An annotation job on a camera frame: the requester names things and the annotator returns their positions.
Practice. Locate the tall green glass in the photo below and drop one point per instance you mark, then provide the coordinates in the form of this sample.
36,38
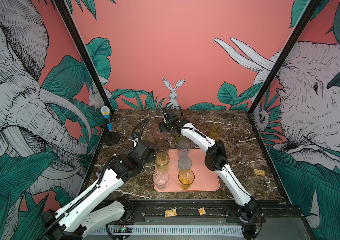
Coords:
162,161

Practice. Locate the tall blue glass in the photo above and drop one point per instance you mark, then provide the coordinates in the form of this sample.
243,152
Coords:
183,148

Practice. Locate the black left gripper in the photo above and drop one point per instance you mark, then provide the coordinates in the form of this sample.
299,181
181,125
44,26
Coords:
153,157

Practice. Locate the black microphone stand base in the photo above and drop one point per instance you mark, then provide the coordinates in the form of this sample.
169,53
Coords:
111,138

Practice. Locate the tall clear glass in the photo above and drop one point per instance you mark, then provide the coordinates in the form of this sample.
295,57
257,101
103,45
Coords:
160,179

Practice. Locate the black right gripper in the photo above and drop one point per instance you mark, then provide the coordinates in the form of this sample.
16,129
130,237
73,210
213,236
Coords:
162,125

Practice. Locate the white ribbed panel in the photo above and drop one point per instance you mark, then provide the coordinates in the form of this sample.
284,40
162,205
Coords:
156,230

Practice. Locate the tall smoky grey glass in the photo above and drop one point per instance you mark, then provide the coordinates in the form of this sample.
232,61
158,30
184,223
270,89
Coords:
162,146

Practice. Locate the frosted teal cup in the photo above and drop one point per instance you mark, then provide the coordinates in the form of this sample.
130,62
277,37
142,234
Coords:
184,163

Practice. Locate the black corner frame post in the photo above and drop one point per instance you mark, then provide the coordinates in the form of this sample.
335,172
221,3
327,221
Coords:
70,24
303,20

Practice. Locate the short yellow glass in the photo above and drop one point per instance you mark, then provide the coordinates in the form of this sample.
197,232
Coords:
215,131

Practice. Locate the blue toy microphone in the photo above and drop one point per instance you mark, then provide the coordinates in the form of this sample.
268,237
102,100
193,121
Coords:
105,111

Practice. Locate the black corner frame post right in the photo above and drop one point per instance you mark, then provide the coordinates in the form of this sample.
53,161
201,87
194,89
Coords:
303,20

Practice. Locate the black front rail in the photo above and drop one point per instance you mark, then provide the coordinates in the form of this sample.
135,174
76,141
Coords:
142,210

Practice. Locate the black corner frame post left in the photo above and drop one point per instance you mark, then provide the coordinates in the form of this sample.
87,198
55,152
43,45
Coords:
70,24

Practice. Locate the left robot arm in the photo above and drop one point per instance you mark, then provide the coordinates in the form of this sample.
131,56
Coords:
80,217

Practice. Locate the short pink glass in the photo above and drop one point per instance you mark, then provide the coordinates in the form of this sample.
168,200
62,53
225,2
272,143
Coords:
156,132

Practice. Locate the small yellow letter tag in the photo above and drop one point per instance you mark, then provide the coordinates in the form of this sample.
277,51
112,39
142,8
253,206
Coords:
202,211

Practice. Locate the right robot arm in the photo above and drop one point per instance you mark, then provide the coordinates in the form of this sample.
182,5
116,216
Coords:
249,209

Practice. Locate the tall yellow glass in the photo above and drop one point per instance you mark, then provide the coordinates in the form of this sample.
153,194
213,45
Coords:
186,177

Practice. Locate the pink plastic tray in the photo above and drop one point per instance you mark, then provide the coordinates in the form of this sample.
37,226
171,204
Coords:
205,180

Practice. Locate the short green glass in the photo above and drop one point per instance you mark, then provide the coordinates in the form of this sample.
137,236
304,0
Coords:
179,138

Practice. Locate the yellow tag on rail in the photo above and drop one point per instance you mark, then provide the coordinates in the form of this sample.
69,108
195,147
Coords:
170,213

